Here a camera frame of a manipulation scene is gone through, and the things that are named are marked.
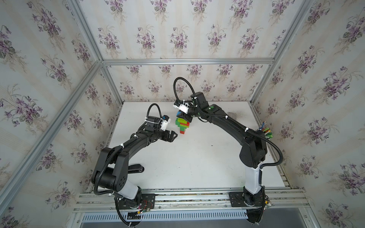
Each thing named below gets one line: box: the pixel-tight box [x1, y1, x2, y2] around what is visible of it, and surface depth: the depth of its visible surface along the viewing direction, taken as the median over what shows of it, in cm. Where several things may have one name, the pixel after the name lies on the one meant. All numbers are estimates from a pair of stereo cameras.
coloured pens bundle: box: [258, 120, 274, 140], surface depth 90 cm
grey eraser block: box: [228, 112, 238, 121], surface depth 113 cm
